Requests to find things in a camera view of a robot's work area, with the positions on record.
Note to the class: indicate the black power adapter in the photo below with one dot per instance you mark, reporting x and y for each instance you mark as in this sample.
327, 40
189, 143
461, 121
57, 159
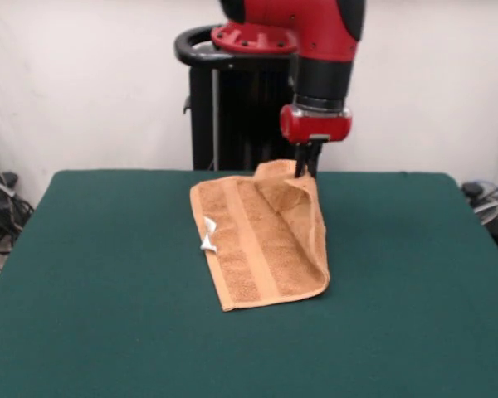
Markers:
473, 189
7, 179

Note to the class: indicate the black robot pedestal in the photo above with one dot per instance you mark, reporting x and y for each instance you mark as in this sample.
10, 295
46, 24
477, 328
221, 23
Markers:
203, 124

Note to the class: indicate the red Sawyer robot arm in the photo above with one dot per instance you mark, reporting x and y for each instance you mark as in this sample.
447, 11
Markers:
315, 37

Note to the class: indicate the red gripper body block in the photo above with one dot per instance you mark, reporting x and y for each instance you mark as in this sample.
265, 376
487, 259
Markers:
315, 126

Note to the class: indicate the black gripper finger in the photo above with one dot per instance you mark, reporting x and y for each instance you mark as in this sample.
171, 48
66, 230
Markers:
313, 159
301, 159

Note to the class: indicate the dark green table cloth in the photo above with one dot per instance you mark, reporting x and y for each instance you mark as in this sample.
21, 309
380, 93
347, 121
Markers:
108, 290

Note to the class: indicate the tan terry towel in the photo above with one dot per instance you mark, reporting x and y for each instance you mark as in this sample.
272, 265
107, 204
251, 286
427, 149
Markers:
265, 248

